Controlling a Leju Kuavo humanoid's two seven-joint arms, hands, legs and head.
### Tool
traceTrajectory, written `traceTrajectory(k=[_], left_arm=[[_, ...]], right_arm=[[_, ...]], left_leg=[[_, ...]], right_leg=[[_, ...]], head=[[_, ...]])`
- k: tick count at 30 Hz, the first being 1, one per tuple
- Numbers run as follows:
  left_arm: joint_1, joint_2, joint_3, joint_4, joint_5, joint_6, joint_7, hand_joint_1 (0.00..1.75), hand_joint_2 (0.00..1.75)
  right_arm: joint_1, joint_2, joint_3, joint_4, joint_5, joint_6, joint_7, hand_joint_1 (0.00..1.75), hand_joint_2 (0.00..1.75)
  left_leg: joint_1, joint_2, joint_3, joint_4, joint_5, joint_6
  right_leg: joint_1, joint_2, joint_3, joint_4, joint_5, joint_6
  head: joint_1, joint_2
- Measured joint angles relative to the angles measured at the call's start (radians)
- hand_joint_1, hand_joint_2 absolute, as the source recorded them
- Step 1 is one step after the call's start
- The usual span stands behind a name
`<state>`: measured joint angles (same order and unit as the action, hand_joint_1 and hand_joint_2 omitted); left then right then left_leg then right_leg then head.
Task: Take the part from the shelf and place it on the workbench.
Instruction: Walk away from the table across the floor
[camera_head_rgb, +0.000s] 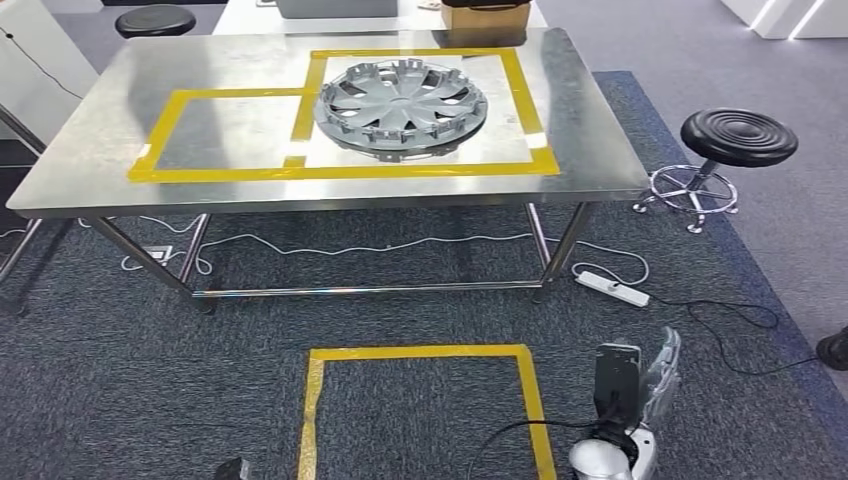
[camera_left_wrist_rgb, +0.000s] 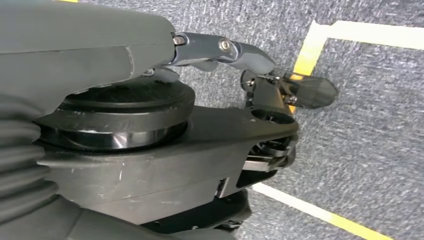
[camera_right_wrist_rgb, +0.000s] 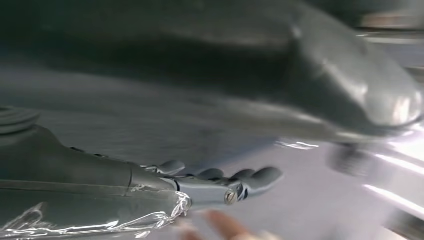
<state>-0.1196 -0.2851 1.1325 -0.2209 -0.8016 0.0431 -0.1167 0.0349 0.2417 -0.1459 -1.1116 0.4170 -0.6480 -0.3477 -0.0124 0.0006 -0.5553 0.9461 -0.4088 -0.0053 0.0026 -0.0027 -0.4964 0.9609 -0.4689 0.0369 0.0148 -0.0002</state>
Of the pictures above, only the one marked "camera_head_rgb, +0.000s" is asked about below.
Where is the white power strip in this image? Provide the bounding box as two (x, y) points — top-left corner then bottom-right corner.
(574, 269), (652, 309)

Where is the black round stool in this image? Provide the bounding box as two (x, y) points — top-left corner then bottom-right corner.
(114, 4), (198, 40)
(632, 107), (800, 235)

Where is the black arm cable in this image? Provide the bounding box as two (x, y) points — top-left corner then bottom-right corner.
(466, 419), (601, 480)

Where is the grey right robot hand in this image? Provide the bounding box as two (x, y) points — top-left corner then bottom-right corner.
(635, 326), (684, 427)

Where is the steel workbench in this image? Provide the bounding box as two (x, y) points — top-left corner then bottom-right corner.
(5, 27), (652, 316)

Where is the white desk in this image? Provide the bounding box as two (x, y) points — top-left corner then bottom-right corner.
(211, 0), (550, 38)

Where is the grey plastic wheel cover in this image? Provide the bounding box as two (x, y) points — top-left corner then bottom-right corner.
(312, 57), (490, 164)

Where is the white cable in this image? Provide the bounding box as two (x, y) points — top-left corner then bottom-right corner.
(78, 215), (652, 287)

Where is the thin black floor cable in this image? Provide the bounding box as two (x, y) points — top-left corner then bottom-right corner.
(649, 291), (823, 379)

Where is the grey laptop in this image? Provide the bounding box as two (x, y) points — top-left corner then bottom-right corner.
(274, 0), (400, 20)

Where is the black rounded floor object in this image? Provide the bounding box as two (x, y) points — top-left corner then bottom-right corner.
(816, 324), (848, 372)

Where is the white side table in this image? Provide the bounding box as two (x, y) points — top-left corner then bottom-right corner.
(0, 0), (101, 286)

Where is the cardboard box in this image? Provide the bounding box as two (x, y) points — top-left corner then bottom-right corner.
(441, 3), (533, 31)

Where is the yellow tape outline on bench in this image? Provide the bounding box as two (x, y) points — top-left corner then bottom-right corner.
(127, 47), (561, 185)

